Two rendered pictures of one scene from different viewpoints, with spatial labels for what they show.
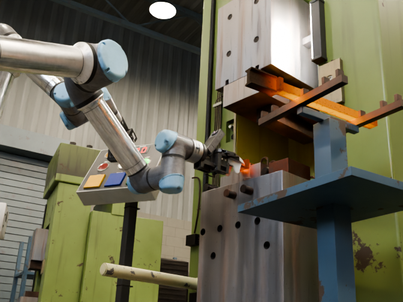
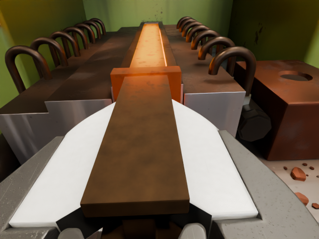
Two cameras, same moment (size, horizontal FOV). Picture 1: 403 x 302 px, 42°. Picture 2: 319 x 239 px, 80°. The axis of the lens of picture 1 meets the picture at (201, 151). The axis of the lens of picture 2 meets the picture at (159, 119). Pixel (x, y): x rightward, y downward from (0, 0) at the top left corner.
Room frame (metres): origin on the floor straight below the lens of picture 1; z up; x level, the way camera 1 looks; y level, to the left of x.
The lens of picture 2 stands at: (1.65, -0.06, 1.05)
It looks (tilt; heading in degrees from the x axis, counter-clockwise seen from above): 33 degrees down; 311
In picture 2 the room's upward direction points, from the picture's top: 2 degrees counter-clockwise
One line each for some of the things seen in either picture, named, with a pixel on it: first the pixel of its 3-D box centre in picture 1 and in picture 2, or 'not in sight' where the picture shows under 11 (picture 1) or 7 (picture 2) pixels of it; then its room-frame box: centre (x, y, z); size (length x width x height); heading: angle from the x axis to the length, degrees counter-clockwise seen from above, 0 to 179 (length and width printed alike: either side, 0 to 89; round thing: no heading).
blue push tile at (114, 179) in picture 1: (116, 180); not in sight; (2.02, 0.34, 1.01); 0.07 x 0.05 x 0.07; 66
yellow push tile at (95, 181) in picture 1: (95, 182); not in sight; (2.06, 0.43, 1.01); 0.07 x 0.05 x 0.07; 66
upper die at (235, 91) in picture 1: (276, 106); not in sight; (1.90, -0.30, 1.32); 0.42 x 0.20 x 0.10; 131
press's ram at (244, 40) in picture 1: (284, 50); not in sight; (1.87, -0.33, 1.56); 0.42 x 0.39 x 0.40; 131
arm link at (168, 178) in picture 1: (168, 175); not in sight; (1.55, 0.10, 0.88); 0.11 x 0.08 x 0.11; 46
